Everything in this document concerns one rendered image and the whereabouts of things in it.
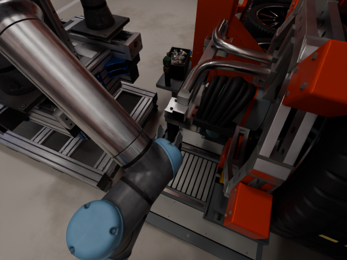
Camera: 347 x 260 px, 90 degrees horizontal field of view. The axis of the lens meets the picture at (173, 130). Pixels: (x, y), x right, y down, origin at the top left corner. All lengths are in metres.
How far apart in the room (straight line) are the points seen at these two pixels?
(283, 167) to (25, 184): 1.63
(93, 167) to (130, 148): 0.95
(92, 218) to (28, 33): 0.26
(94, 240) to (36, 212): 1.31
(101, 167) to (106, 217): 0.94
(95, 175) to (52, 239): 0.48
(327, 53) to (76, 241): 0.39
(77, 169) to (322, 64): 1.22
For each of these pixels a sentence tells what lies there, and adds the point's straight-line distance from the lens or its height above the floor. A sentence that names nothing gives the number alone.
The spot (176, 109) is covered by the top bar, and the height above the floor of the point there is 0.98.
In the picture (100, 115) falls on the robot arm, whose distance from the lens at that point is 0.29.
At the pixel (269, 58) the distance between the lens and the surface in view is 0.53.
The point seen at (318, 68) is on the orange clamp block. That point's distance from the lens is 0.28.
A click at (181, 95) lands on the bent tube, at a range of 0.38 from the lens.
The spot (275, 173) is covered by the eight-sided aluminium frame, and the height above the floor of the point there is 0.97.
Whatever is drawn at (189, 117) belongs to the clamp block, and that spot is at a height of 0.95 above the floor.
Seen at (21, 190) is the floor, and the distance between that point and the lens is 1.71.
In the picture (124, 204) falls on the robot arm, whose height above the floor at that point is 0.99.
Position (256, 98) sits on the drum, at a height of 0.91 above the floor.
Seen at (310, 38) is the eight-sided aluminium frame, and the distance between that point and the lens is 0.39.
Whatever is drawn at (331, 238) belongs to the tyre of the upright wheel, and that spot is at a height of 0.92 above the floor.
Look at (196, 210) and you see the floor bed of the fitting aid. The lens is 1.22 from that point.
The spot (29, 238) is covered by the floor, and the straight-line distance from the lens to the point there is 1.56.
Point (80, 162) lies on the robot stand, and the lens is 1.28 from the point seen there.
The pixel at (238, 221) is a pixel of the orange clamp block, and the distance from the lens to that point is 0.41.
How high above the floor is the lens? 1.27
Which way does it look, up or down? 57 degrees down
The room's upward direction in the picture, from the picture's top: straight up
